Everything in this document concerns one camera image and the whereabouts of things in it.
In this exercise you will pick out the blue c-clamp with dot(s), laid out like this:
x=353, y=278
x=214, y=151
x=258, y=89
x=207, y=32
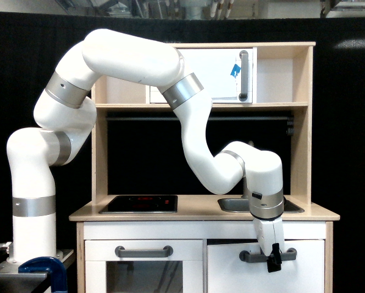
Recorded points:
x=50, y=265

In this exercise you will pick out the grey toy faucet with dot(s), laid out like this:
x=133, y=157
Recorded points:
x=245, y=188

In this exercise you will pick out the grey microwave door handle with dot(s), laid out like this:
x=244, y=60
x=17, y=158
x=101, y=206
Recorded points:
x=244, y=75

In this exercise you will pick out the white cabinet door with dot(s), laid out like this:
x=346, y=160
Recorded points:
x=227, y=273

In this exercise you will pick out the grey cabinet door handle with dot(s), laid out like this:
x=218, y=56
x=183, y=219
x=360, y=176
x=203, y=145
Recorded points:
x=245, y=256

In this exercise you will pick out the grey hanging rail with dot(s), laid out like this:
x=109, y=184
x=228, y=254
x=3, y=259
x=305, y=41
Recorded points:
x=259, y=118

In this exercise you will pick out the white oven door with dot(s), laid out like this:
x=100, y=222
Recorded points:
x=180, y=272

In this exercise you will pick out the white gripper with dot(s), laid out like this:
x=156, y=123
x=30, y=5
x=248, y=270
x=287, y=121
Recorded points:
x=270, y=236

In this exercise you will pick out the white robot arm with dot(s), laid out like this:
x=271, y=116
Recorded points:
x=65, y=116

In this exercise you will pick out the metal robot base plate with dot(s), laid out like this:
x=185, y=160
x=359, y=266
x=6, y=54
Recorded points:
x=9, y=268

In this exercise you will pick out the black toy stove top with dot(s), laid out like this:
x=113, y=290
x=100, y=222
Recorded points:
x=125, y=204

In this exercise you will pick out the wooden toy kitchen frame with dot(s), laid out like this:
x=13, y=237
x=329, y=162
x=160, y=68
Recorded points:
x=288, y=72

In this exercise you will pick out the grey oven door handle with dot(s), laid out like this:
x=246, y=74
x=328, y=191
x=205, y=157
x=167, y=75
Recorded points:
x=165, y=252

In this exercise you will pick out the black rail hooks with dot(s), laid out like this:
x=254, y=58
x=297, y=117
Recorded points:
x=290, y=126

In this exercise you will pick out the white microwave door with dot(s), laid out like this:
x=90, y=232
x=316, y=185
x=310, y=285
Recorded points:
x=212, y=67

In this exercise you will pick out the blue tape piece right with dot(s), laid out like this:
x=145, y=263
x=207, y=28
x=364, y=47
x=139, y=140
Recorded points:
x=235, y=71

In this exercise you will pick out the grey toy sink basin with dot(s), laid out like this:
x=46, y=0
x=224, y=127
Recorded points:
x=241, y=205

